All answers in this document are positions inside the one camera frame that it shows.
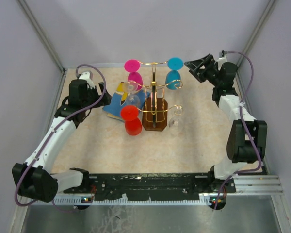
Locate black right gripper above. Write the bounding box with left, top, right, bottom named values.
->
left=184, top=54, right=221, bottom=87

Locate cyan plastic wine glass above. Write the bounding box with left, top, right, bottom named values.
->
left=165, top=57, right=183, bottom=90

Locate magenta plastic wine glass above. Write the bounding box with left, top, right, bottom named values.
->
left=124, top=59, right=143, bottom=91

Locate clear wine glass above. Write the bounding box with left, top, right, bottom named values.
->
left=124, top=81, right=140, bottom=107
left=168, top=105, right=184, bottom=135

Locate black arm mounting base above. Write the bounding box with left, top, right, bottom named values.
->
left=64, top=172, right=236, bottom=203

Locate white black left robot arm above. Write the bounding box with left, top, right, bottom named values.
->
left=12, top=82, right=107, bottom=206

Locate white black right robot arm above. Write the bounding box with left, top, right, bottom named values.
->
left=184, top=52, right=267, bottom=192

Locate red plastic wine glass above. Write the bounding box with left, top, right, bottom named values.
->
left=121, top=105, right=142, bottom=136

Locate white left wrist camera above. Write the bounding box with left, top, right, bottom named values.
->
left=78, top=71, right=95, bottom=89

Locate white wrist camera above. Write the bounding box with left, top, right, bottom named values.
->
left=217, top=50, right=227, bottom=68
left=78, top=71, right=95, bottom=89

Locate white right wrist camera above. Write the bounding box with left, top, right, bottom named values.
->
left=217, top=50, right=227, bottom=68

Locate gold wire wine glass rack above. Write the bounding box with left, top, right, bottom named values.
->
left=138, top=61, right=183, bottom=132

